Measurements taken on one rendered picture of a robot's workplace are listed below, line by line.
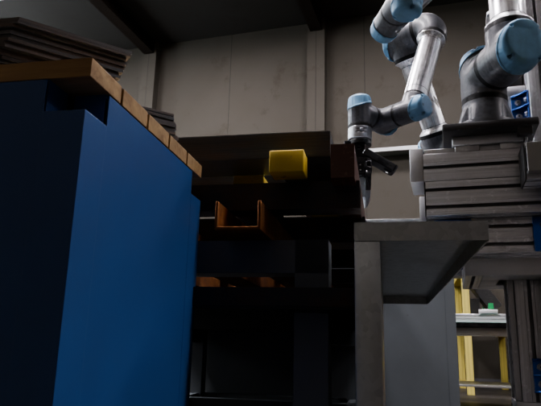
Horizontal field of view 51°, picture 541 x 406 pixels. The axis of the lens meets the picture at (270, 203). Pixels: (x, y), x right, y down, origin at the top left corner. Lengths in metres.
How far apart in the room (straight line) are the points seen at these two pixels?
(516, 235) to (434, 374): 1.15
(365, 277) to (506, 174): 0.71
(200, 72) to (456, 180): 9.51
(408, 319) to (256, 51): 8.49
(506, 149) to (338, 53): 8.70
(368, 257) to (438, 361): 1.69
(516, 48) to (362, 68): 8.49
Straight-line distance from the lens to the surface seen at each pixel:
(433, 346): 2.56
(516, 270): 1.61
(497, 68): 1.54
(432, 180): 1.51
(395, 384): 2.55
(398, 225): 0.91
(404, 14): 1.51
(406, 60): 2.15
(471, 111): 1.59
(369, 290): 0.89
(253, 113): 10.09
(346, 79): 9.91
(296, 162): 0.97
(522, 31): 1.53
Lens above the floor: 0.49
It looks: 14 degrees up
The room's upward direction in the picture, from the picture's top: 1 degrees clockwise
